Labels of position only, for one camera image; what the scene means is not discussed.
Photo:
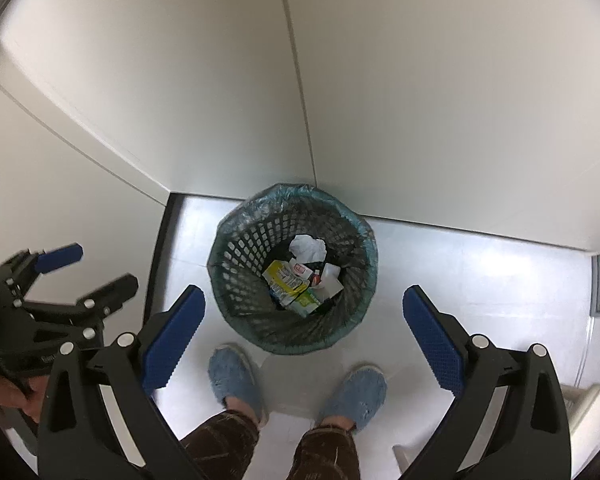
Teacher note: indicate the person's left hand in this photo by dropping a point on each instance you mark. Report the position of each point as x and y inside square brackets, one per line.
[5, 396]

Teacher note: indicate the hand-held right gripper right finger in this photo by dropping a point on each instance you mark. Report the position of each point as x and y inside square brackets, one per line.
[432, 340]

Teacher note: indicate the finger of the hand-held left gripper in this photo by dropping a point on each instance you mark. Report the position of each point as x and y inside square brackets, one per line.
[105, 292]
[57, 256]

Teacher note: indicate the person's leg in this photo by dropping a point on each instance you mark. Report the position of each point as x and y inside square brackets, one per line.
[225, 445]
[327, 452]

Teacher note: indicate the black mesh wastebasket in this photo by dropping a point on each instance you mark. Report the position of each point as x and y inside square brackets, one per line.
[250, 245]

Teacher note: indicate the dark mesh waste basket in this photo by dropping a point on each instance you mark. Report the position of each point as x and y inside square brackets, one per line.
[290, 346]

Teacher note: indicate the person's right leg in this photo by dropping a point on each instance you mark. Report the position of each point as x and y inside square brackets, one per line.
[327, 452]

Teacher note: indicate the small white box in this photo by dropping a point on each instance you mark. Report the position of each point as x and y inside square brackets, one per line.
[331, 280]

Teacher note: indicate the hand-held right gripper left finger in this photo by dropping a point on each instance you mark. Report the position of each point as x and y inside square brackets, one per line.
[172, 340]

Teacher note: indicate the person's left leg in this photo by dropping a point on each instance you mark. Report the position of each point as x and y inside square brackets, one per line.
[225, 445]

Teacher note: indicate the white plastic stool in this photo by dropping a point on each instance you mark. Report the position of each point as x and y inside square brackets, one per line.
[587, 415]

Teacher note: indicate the yellow green carton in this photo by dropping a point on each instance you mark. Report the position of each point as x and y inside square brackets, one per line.
[307, 302]

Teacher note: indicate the white tissue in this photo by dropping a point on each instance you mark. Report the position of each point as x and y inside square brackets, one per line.
[307, 247]

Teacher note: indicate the yellow snack wrapper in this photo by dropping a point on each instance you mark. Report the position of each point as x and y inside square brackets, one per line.
[280, 277]

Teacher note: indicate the blue fuzzy slipper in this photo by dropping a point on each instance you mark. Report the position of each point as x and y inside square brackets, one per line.
[232, 375]
[355, 395]

